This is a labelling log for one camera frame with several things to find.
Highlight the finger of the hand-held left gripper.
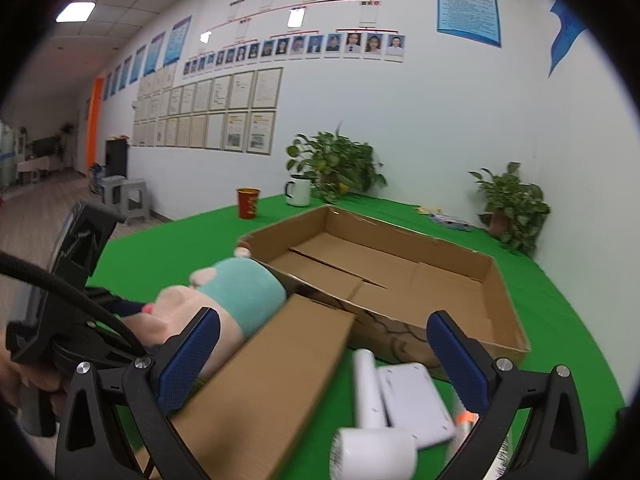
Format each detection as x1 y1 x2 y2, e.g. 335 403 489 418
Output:
85 286 153 317

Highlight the red paper cup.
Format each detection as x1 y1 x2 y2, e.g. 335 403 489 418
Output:
236 188 262 220

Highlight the black cable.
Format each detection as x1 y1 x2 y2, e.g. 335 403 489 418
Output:
0 251 148 361

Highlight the blue wall poster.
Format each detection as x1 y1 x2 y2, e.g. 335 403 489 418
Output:
436 0 503 49

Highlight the ceiling light panel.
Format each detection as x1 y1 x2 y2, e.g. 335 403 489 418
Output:
55 2 96 24

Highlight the person's left hand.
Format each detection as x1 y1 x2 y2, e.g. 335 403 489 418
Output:
0 347 70 417

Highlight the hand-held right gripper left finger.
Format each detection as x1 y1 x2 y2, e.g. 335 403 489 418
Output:
55 306 222 480

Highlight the pink and teal plush toy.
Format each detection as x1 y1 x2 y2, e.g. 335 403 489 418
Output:
122 244 289 396

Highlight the white hair dryer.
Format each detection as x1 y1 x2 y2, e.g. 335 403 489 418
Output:
329 348 419 480

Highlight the white enamel mug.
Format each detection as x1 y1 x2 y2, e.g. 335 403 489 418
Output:
284 175 314 207

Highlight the green tablecloth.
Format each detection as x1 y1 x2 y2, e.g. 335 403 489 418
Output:
85 191 629 480

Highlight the row of portrait photos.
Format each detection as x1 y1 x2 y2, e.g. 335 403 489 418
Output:
182 33 407 81

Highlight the grey plastic stool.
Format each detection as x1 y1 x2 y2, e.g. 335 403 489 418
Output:
101 175 126 206
121 178 150 225

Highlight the small potted green plant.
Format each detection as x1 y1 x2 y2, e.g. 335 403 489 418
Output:
468 162 552 256

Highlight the blue wall flag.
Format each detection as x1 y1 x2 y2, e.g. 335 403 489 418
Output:
547 0 589 79

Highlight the group of framed certificates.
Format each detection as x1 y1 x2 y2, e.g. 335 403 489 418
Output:
131 66 284 156

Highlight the orange pillar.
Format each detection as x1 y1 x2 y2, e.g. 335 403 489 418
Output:
86 75 105 169

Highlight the large potted green plant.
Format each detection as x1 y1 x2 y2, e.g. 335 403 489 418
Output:
286 129 388 206

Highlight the row of blue notice boards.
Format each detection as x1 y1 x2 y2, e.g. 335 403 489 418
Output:
102 15 193 101

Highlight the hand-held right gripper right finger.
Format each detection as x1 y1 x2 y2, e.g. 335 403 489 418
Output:
426 310 591 480

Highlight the cardboard divider insert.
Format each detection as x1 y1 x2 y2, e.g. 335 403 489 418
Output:
135 294 357 480

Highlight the black cabinet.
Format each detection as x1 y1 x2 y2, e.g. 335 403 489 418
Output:
104 138 129 181

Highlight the wall organisation chart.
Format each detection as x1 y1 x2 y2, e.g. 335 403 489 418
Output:
201 0 401 44

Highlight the white plastic device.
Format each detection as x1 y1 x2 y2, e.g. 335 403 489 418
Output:
377 362 459 451

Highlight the blue flat packet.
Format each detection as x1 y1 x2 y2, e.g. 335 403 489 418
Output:
428 212 474 232

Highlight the large cardboard box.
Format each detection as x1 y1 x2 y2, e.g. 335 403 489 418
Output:
237 205 532 368

